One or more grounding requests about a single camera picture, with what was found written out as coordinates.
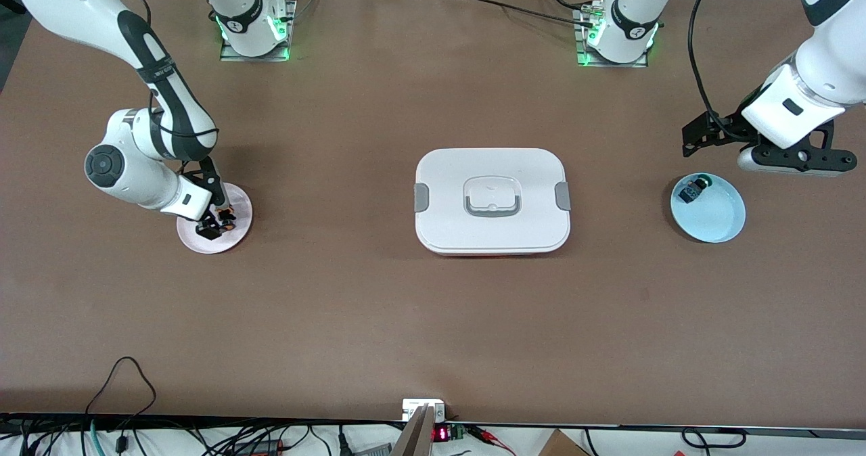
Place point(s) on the orange push-button switch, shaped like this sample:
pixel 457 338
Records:
pixel 229 224

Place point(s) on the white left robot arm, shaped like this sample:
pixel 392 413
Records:
pixel 832 57

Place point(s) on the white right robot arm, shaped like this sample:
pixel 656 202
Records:
pixel 169 97

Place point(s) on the white lidded box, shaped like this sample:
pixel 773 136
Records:
pixel 492 229

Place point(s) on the pink round plate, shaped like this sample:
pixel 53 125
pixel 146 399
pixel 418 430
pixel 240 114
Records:
pixel 240 206

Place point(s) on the small blue black part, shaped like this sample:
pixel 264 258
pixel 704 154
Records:
pixel 691 191

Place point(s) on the light blue round plate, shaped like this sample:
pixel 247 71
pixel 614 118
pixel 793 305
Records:
pixel 714 219

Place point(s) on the black power adapter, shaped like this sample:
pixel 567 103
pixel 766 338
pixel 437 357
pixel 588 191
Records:
pixel 260 447

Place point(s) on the red digit display module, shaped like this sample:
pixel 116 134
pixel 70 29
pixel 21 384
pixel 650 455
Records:
pixel 440 434

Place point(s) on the brown cardboard piece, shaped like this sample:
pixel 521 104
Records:
pixel 561 446

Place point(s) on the red clip leads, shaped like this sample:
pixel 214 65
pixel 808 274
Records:
pixel 490 436

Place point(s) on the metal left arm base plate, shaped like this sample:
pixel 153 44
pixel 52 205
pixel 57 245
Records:
pixel 588 62

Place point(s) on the white bracket plate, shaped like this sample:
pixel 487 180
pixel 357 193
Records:
pixel 413 407

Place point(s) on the aluminium camera post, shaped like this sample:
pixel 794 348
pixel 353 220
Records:
pixel 414 439

